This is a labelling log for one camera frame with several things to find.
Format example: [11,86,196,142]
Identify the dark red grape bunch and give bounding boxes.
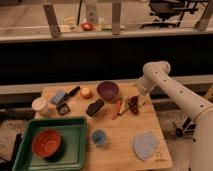
[128,96,139,115]

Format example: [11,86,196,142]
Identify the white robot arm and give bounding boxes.
[137,61,213,171]

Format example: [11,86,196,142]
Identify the blue plastic cup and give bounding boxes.
[92,130,106,147]

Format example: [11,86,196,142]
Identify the white lidded cup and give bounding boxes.
[32,97,49,116]

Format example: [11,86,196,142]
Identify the purple bowl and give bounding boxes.
[97,81,119,102]

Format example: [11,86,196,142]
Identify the orange round fruit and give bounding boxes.
[80,87,92,99]

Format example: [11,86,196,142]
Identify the orange carrot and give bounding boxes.
[112,100,122,120]

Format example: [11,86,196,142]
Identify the black rectangular block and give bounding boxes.
[86,99,104,117]

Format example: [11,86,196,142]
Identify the small black box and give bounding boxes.
[56,103,70,115]

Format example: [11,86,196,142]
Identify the blue sponge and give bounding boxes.
[51,91,66,105]

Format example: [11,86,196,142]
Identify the green plastic tray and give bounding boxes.
[12,117,87,171]

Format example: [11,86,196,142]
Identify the orange fruit in background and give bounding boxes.
[81,23,93,31]

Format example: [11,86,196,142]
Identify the light blue cloth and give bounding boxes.
[132,132,160,161]

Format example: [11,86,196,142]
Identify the orange bowl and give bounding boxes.
[32,129,61,158]

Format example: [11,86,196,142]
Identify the black stand beside table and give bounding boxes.
[175,117,196,137]

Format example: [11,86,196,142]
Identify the black office chair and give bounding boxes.
[141,0,208,28]

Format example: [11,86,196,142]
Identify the black handled brush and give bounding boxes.
[64,86,80,101]

